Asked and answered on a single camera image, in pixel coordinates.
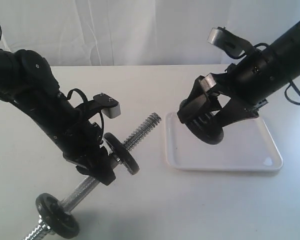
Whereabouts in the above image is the black weight plate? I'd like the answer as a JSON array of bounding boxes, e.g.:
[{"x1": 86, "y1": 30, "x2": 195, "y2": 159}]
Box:
[
  {"x1": 185, "y1": 112, "x2": 224, "y2": 145},
  {"x1": 35, "y1": 193, "x2": 80, "y2": 239}
]

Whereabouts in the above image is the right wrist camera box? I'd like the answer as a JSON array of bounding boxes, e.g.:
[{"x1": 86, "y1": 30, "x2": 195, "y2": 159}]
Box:
[{"x1": 207, "y1": 27, "x2": 255, "y2": 59}]

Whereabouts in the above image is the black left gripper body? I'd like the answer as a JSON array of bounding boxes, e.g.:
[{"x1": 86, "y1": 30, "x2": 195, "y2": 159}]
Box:
[{"x1": 43, "y1": 104, "x2": 108, "y2": 168}]

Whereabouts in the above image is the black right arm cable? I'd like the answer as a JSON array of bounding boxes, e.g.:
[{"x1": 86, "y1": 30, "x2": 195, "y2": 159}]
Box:
[{"x1": 283, "y1": 82, "x2": 300, "y2": 107}]

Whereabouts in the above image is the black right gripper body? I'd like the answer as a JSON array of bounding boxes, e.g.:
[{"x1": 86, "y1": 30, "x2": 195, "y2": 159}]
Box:
[{"x1": 199, "y1": 49, "x2": 268, "y2": 110}]

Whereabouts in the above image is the white backdrop curtain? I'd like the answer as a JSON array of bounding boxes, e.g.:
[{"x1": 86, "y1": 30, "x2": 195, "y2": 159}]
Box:
[{"x1": 0, "y1": 0, "x2": 300, "y2": 66}]

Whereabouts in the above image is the white rectangular plastic tray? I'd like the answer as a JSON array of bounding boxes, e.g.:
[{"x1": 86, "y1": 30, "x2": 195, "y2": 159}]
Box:
[{"x1": 164, "y1": 112, "x2": 284, "y2": 172}]

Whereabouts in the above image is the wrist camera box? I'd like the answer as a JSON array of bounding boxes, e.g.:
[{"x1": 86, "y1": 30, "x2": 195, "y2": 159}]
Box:
[
  {"x1": 207, "y1": 27, "x2": 255, "y2": 59},
  {"x1": 93, "y1": 93, "x2": 121, "y2": 119}
]

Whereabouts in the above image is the black washer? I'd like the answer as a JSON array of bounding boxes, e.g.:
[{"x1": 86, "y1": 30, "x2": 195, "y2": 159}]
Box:
[{"x1": 103, "y1": 132, "x2": 140, "y2": 175}]

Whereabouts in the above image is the chrome threaded dumbbell bar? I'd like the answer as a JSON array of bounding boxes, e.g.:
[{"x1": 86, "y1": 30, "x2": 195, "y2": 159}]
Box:
[{"x1": 23, "y1": 112, "x2": 162, "y2": 240}]

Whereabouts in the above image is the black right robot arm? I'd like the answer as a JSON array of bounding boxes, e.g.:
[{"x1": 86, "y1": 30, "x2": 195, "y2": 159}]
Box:
[{"x1": 177, "y1": 21, "x2": 300, "y2": 127}]

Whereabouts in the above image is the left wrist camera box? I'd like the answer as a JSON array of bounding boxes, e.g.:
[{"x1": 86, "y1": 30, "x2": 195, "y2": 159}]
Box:
[{"x1": 93, "y1": 93, "x2": 121, "y2": 119}]

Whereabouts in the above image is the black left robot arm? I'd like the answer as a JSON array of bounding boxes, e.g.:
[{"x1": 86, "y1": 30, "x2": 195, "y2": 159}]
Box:
[{"x1": 0, "y1": 49, "x2": 120, "y2": 185}]

